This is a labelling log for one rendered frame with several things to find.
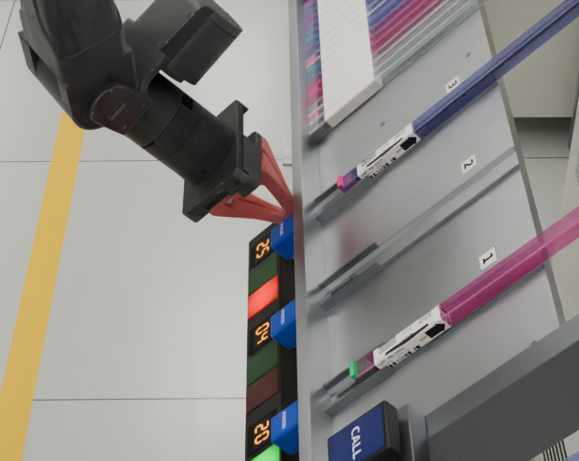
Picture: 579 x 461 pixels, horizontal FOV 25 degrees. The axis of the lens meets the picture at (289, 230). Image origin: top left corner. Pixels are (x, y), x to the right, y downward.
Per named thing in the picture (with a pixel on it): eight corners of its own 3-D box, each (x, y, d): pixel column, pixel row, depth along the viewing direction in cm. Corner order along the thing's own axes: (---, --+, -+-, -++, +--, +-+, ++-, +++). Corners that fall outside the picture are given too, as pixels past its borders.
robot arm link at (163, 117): (76, 89, 107) (83, 114, 102) (131, 25, 106) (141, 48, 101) (142, 137, 111) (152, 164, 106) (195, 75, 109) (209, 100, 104)
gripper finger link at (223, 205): (322, 163, 116) (244, 101, 112) (326, 215, 111) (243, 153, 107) (268, 207, 120) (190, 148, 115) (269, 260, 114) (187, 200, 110)
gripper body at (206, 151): (253, 109, 113) (188, 58, 110) (253, 183, 105) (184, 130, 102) (202, 154, 116) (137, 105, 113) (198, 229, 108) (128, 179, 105)
